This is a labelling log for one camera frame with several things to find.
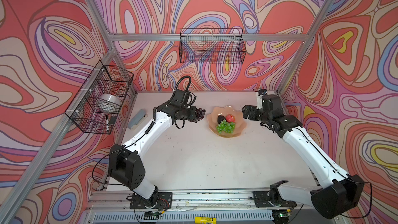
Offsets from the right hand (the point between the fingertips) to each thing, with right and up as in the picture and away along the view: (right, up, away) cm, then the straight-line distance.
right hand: (250, 113), depth 79 cm
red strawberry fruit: (-7, -4, +20) cm, 21 cm away
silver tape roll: (-70, +7, -5) cm, 70 cm away
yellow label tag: (-26, -47, -12) cm, 55 cm away
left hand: (-28, 0, +4) cm, 28 cm away
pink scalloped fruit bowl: (-1, -7, +18) cm, 19 cm away
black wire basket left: (-75, +3, -7) cm, 76 cm away
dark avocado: (-13, -4, +20) cm, 24 cm away
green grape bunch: (-11, -9, +12) cm, 18 cm away
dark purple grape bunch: (-26, -1, +4) cm, 27 cm away
